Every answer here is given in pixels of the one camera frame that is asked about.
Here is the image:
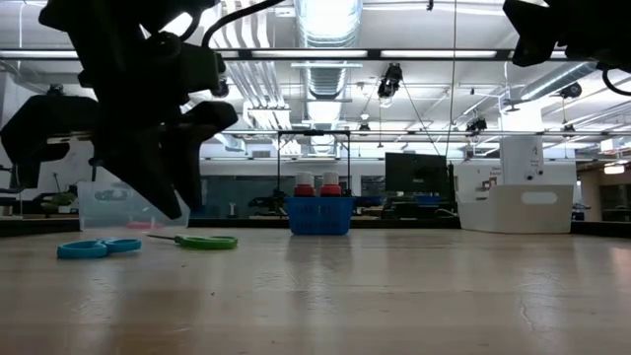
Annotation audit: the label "red black striped paint bottle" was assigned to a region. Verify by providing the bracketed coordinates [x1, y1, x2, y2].
[319, 171, 342, 198]
[294, 171, 316, 198]

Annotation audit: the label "white plastic bin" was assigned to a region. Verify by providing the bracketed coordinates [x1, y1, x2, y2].
[456, 183, 576, 235]

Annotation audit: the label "red handled scissors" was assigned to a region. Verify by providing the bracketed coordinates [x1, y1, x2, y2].
[122, 221, 168, 232]

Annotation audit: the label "black metal rack frame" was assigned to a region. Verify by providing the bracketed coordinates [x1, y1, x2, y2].
[275, 128, 352, 198]

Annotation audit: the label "black computer monitor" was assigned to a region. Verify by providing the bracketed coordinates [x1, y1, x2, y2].
[385, 152, 449, 194]

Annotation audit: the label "green handled scissors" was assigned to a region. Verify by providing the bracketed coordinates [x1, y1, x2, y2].
[146, 233, 240, 251]

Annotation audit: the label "blue handled scissors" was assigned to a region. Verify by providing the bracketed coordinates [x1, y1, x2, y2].
[56, 238, 143, 260]

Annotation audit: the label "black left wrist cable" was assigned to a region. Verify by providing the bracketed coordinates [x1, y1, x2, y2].
[200, 0, 287, 48]

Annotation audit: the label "blue plastic basket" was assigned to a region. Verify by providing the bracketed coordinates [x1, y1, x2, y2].
[284, 195, 356, 237]

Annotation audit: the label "black aluminium table frame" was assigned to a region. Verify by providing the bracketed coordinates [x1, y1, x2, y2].
[0, 216, 631, 239]

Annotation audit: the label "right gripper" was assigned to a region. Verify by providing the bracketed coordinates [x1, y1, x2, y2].
[502, 0, 631, 70]

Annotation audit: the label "small background potted plant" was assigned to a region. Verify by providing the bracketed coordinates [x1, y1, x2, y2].
[41, 189, 79, 208]

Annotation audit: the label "black overhead rig beam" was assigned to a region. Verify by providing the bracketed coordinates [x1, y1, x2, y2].
[216, 47, 517, 62]

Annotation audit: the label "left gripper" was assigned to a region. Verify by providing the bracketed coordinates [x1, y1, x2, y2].
[0, 0, 240, 221]

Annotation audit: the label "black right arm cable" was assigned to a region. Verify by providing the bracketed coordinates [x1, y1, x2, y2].
[600, 67, 631, 98]

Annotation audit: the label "silver ventilation duct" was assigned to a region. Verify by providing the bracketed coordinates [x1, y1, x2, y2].
[295, 0, 364, 100]

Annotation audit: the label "clear plastic bin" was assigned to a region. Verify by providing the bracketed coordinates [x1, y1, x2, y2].
[77, 180, 191, 231]

